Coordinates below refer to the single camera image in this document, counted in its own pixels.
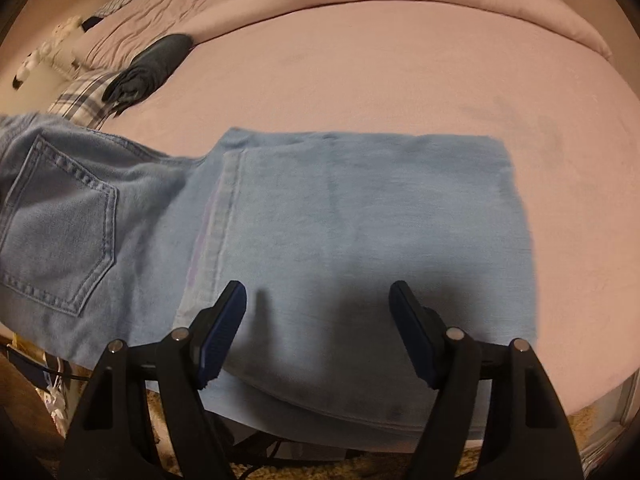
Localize blue plaid cloth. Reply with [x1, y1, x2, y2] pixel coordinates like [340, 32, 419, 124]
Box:
[95, 0, 147, 19]

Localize dark grey folded cloth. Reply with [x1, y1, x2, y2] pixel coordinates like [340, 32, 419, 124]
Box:
[101, 33, 195, 119]

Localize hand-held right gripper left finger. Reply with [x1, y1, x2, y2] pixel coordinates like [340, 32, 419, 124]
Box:
[57, 280, 248, 480]

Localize white plush toy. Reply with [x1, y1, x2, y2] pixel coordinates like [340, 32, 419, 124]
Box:
[12, 15, 84, 89]

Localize grey plaid pillow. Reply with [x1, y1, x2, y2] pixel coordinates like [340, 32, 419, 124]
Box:
[47, 70, 127, 132]

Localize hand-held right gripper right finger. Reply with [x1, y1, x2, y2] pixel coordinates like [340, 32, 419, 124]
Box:
[389, 280, 585, 480]

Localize light blue denim pants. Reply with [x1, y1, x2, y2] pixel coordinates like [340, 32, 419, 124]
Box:
[0, 112, 540, 436]

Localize pink pillow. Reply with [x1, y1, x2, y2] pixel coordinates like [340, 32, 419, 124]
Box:
[70, 0, 217, 72]

